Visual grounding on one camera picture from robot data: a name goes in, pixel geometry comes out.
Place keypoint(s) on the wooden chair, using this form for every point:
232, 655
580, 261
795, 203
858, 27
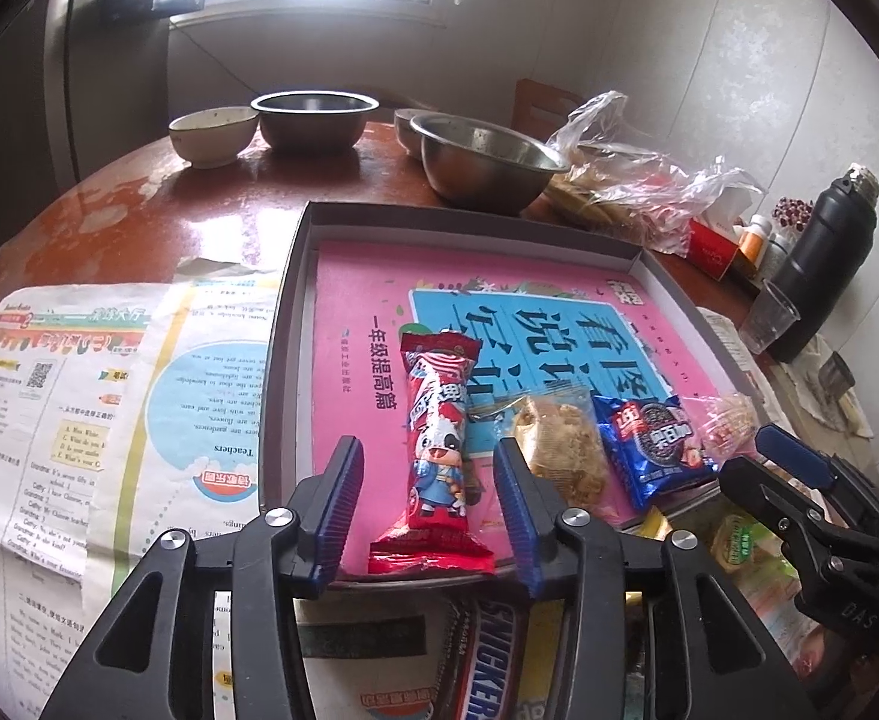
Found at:
540, 101

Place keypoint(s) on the clear-wrapped tan pastry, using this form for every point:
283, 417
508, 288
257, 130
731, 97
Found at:
732, 424

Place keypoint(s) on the blue cookie packet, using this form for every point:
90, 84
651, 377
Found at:
649, 442

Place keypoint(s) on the red tissue box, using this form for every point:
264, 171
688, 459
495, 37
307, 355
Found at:
713, 251

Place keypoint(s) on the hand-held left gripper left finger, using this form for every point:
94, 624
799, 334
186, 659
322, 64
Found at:
338, 510

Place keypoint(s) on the white ceramic bowl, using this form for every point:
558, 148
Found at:
210, 139

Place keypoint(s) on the white pill bottle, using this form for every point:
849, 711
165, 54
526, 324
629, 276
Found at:
778, 241

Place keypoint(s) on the grey cardboard box tray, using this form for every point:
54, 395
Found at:
293, 360

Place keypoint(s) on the clear plastic cup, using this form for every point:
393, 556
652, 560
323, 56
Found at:
768, 319

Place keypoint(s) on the large steel bowl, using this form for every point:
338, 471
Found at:
484, 165

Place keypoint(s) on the orange pill bottle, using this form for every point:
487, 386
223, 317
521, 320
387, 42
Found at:
754, 240

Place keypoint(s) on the clear-wrapped rice cake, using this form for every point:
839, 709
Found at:
559, 450

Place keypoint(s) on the yellow snack packet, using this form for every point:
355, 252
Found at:
544, 652

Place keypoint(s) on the red cartoon snack packet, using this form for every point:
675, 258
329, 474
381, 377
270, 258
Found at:
435, 450

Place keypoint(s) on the small metal cup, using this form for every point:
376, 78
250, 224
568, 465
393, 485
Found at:
837, 375

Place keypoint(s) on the colourful newspaper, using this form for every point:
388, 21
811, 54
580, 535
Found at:
72, 390

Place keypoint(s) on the black thermos bottle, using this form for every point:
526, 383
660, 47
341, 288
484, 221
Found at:
829, 270

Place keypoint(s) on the brown chocolate bar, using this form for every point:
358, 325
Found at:
495, 660

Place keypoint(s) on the clear plastic bag of food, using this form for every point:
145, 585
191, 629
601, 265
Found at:
634, 180

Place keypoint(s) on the dark wooden cabinet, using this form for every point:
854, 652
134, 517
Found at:
4, 105

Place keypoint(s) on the pink and blue book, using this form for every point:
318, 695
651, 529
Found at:
364, 300

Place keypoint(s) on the grey refrigerator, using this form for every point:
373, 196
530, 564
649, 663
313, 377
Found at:
109, 90

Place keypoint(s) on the white crumpled cloth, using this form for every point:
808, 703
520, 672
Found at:
852, 416

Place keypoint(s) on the black box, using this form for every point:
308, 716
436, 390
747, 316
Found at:
139, 1

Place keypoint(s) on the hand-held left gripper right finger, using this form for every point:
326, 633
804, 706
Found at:
518, 517

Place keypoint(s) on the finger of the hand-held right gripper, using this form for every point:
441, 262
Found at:
762, 495
795, 454

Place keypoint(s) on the dark red dotted object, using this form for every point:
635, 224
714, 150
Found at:
793, 211

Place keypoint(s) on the green and yellow pastry packet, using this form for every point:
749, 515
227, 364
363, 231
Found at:
747, 547

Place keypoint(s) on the dark steel bowl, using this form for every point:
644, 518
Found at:
312, 124

